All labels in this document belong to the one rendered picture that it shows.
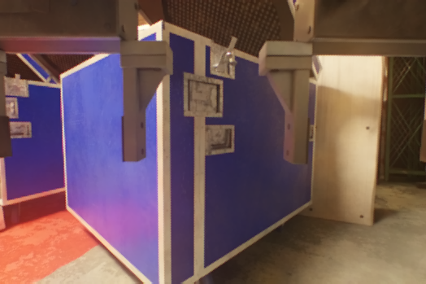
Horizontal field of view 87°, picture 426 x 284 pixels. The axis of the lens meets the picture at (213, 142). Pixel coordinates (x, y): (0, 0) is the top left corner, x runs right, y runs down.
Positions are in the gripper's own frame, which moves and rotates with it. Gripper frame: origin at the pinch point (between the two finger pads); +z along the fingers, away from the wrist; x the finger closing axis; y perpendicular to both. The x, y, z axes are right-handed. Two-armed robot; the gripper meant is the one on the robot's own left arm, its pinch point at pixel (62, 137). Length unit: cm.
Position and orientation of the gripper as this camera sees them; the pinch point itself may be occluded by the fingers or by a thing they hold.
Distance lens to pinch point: 25.0
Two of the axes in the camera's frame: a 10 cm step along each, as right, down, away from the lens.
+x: -10.0, -0.1, 0.1
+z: -0.1, 10.0, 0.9
